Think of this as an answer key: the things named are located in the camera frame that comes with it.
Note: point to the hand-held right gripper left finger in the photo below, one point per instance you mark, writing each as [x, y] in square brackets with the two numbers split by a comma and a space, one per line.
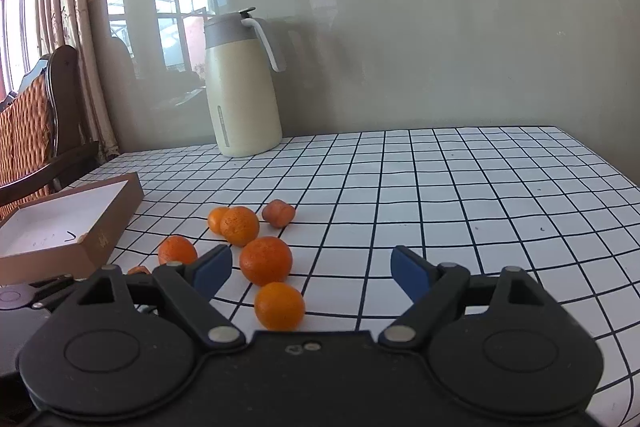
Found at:
[212, 266]

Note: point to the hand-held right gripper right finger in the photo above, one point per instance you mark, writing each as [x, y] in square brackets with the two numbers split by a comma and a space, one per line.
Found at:
[410, 272]

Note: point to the small mandarin orange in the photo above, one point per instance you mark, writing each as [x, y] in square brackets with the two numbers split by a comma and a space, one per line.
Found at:
[216, 219]
[138, 270]

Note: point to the large mandarin orange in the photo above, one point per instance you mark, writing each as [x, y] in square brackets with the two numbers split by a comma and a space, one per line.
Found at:
[265, 261]

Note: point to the brown cardboard box white inside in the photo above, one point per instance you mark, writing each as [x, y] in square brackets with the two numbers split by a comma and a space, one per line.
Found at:
[55, 217]

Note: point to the black grid white tablecloth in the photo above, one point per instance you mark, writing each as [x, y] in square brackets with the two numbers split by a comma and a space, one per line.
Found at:
[450, 197]

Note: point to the cream and grey thermos jug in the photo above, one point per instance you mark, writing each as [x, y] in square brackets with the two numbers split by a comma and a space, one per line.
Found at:
[242, 97]

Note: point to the wooden sofa with woven back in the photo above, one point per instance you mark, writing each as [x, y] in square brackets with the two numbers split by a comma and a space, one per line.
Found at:
[30, 132]

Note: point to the beige patterned curtain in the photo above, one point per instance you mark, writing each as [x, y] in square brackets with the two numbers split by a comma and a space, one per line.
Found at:
[82, 32]

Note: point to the red framed window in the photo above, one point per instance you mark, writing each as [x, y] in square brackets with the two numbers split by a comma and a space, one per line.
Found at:
[15, 7]

